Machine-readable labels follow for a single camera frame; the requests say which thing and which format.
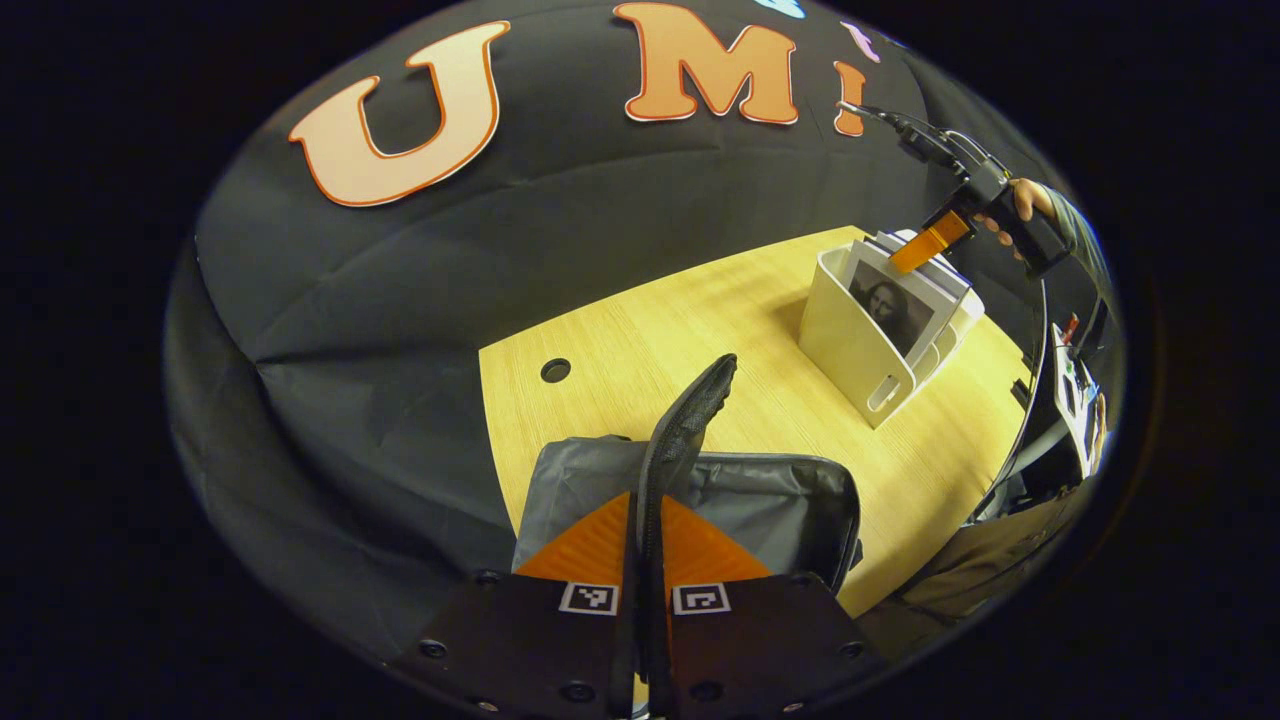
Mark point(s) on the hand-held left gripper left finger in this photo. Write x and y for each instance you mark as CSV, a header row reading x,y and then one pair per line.
x,y
530,650

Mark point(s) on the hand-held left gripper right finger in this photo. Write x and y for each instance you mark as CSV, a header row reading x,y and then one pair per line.
x,y
760,650

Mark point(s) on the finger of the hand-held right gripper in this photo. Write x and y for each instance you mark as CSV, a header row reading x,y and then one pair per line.
x,y
930,240

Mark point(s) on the blue book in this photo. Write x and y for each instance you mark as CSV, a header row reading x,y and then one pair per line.
x,y
948,278

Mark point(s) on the portrait cover book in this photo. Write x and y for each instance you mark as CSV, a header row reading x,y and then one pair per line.
x,y
895,305

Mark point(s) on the white bookshelf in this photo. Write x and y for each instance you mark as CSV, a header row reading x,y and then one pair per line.
x,y
850,350

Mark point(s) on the grey schoolbag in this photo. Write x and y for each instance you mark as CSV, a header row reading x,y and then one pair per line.
x,y
760,500

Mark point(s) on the white side desk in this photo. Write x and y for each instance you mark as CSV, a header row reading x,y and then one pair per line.
x,y
1075,385

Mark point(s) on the person's khaki trousers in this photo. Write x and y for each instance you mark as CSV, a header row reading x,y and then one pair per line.
x,y
1000,560

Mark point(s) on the black backdrop cloth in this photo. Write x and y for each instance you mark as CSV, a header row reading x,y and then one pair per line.
x,y
400,330

